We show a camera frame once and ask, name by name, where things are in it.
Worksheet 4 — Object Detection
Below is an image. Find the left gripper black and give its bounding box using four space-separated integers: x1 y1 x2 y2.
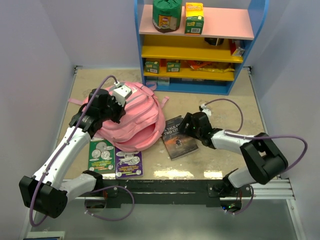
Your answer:
100 94 126 124

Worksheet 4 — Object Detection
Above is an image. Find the pink student backpack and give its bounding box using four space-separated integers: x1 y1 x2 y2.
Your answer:
68 81 170 152

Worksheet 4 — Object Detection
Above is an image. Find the Tale of Two Cities book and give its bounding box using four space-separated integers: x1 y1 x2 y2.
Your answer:
162 115 199 161

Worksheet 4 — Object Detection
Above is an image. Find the green coin book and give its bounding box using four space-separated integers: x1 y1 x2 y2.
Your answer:
88 137 115 175

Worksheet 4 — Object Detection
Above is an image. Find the purple coin book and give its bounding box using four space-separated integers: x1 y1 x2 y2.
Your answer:
115 147 144 179

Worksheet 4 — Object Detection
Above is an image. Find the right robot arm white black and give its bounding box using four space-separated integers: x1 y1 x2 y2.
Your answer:
178 112 289 197

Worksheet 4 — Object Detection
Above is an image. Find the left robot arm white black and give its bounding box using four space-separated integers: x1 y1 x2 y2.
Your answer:
19 85 132 219

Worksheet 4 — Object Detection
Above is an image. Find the teal tissue pack stack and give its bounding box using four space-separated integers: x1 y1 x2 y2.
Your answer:
145 76 170 86

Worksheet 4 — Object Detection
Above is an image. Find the green box left lower shelf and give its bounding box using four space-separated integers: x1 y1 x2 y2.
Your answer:
145 60 160 74

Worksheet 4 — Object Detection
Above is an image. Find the orange snack packet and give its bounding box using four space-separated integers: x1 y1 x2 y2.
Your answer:
186 60 212 71

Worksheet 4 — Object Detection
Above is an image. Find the blue kids shelf unit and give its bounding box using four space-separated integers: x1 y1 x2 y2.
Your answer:
134 0 269 95

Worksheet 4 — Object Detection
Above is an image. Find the green box right lower shelf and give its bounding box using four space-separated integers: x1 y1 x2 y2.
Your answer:
166 59 181 73

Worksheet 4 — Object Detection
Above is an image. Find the yellow snack packet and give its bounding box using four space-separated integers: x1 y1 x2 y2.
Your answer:
197 65 235 74

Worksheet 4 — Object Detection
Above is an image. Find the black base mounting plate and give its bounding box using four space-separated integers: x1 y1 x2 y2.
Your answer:
103 178 237 208

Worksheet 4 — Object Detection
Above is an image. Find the red white box on shelf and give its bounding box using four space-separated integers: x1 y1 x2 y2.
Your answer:
229 39 245 57

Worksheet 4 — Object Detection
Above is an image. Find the black object middle shelf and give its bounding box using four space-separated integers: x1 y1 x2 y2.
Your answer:
204 37 225 47

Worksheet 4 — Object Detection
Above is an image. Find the yellow green box top shelf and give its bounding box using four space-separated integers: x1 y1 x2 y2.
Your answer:
184 2 205 35

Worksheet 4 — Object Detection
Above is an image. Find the green cylindrical package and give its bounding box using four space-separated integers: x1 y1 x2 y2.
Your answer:
152 0 182 33

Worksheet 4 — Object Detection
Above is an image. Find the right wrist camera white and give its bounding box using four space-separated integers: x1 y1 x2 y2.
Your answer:
199 103 212 117

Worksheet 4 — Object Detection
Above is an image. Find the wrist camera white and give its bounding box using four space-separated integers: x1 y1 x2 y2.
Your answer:
111 82 132 107
199 103 212 117

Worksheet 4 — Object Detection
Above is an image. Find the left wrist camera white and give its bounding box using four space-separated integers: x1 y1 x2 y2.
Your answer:
111 82 132 107

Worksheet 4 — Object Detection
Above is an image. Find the aluminium frame rail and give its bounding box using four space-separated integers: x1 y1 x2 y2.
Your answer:
31 177 296 201

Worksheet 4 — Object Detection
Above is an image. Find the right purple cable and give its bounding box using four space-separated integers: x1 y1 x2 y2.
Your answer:
203 98 308 173

